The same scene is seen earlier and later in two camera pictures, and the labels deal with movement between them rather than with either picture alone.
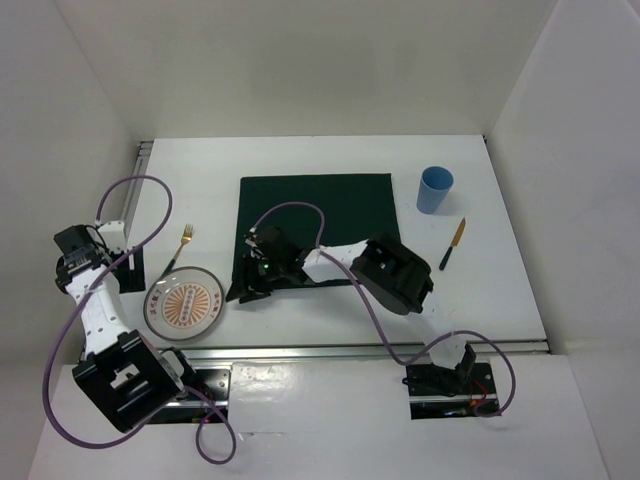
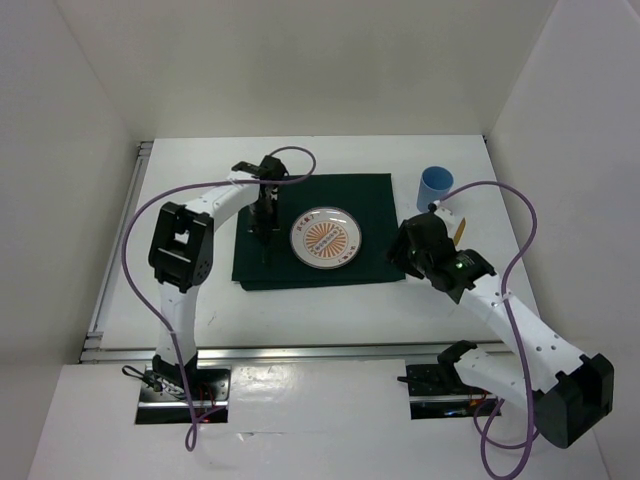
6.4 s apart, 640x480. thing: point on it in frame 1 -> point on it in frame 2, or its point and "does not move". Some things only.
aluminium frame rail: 312,352 does not move
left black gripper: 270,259 -> 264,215
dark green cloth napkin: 315,211 does not move
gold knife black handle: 455,242 does not move
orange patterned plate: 182,303 -> 326,238
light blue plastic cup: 435,183 does not move
